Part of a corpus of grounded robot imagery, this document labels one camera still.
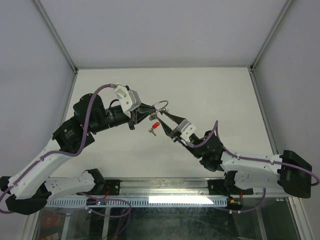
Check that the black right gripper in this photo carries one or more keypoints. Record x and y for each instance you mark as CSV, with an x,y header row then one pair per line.
x,y
175,134

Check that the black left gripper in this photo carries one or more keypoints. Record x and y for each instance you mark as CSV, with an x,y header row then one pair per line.
x,y
136,116

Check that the metal keyring with clips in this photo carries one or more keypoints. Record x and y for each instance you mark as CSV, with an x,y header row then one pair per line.
x,y
158,110

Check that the key with red tag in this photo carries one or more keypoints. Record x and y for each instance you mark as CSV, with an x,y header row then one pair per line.
x,y
153,127

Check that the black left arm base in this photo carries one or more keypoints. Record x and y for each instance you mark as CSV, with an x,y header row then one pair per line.
x,y
105,186

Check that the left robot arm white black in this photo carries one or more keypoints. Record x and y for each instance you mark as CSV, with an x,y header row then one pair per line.
x,y
32,188

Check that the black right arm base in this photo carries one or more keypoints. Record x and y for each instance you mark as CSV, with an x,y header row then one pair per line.
x,y
220,187

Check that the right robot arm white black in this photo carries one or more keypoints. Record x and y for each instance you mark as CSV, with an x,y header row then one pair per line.
x,y
287,171

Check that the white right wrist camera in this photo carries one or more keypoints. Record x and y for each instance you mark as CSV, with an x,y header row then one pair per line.
x,y
186,129

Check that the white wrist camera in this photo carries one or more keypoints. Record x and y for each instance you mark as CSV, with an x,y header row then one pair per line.
x,y
186,129
129,99

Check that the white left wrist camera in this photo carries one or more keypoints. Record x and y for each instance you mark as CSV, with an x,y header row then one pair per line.
x,y
129,99

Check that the aluminium mounting rail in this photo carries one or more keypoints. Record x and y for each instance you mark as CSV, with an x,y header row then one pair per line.
x,y
136,187

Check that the right aluminium frame post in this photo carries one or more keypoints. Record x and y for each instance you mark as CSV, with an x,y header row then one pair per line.
x,y
252,70

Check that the aluminium frame post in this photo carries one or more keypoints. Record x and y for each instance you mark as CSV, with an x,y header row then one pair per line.
x,y
252,70
39,7

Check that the white slotted cable duct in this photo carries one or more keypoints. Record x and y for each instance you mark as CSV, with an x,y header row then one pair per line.
x,y
162,201

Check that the left aluminium frame post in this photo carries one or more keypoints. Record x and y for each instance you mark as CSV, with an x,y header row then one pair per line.
x,y
39,7

